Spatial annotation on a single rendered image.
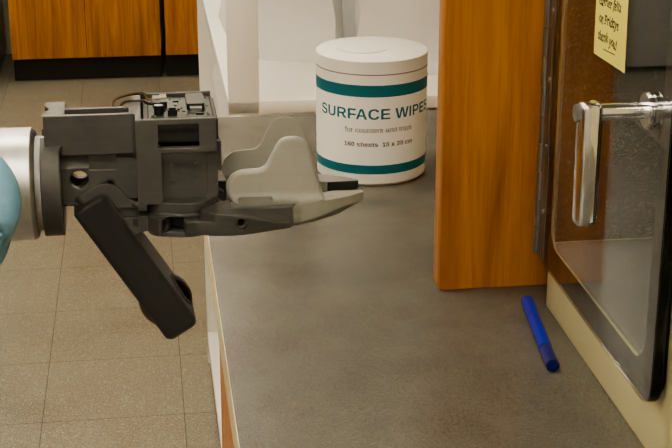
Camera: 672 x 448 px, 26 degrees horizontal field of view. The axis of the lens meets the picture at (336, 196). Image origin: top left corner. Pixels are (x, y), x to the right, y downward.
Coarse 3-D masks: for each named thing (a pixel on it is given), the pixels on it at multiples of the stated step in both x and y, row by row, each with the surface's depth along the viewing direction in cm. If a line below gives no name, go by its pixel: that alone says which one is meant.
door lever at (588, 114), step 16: (576, 112) 100; (592, 112) 100; (608, 112) 100; (624, 112) 100; (640, 112) 100; (576, 128) 101; (592, 128) 100; (576, 144) 101; (592, 144) 100; (576, 160) 101; (592, 160) 101; (576, 176) 102; (592, 176) 101; (576, 192) 102; (592, 192) 102; (576, 208) 102; (592, 208) 102; (576, 224) 103; (592, 224) 102
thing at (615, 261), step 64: (576, 0) 117; (640, 0) 102; (576, 64) 118; (640, 64) 102; (640, 128) 103; (640, 192) 103; (576, 256) 120; (640, 256) 104; (640, 320) 105; (640, 384) 105
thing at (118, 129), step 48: (144, 96) 98; (192, 96) 98; (48, 144) 94; (96, 144) 95; (144, 144) 93; (192, 144) 95; (48, 192) 94; (96, 192) 96; (144, 192) 94; (192, 192) 96
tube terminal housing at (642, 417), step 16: (560, 288) 129; (560, 304) 130; (560, 320) 130; (576, 320) 125; (576, 336) 125; (592, 336) 120; (592, 352) 121; (592, 368) 121; (608, 368) 117; (608, 384) 117; (624, 384) 113; (624, 400) 113; (640, 400) 109; (624, 416) 113; (640, 416) 109; (656, 416) 106; (640, 432) 109; (656, 432) 106
